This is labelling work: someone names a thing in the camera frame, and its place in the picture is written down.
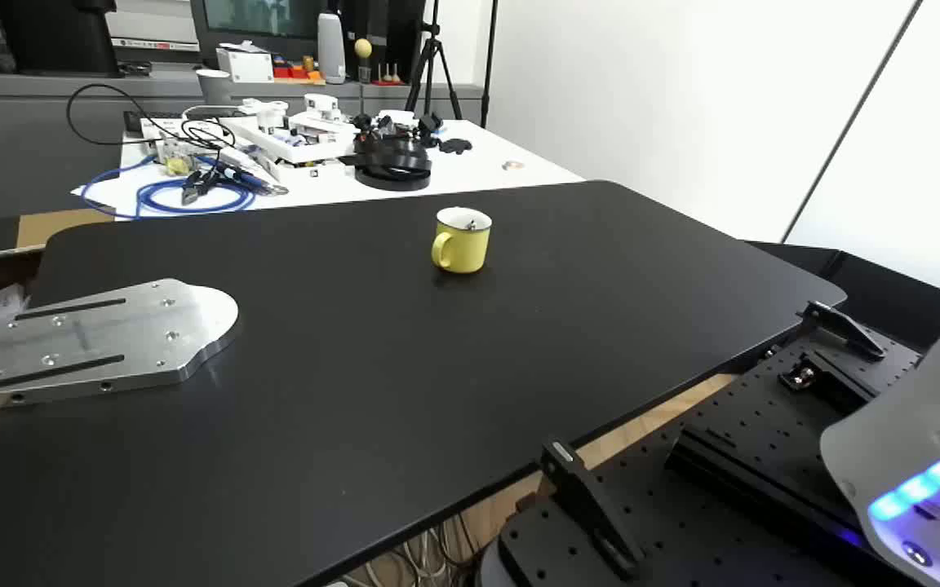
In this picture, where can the black camera tripod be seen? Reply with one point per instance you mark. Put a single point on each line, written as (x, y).
(434, 52)

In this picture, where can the grey pen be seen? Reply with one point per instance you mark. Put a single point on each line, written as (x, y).
(472, 224)

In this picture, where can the black pliers tool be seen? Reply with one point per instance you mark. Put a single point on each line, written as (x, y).
(201, 185)

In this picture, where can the white cylindrical speaker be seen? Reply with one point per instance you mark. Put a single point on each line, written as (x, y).
(331, 50)

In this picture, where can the black perforated breadboard base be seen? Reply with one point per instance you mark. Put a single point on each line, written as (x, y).
(709, 522)

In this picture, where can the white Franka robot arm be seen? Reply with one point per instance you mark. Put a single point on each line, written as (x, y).
(914, 458)

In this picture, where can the silver metal mounting plate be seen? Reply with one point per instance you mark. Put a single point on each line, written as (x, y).
(98, 337)

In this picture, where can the white electronic device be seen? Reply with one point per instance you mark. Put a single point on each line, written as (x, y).
(303, 135)

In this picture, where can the black table clamp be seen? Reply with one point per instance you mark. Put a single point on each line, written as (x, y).
(597, 507)
(848, 327)

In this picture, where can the yellow enamel mug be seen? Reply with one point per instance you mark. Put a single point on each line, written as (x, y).
(458, 248)

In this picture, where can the black computer monitor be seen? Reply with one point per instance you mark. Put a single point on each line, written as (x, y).
(258, 22)

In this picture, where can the black aluminium rail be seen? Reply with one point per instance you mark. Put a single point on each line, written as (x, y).
(752, 474)

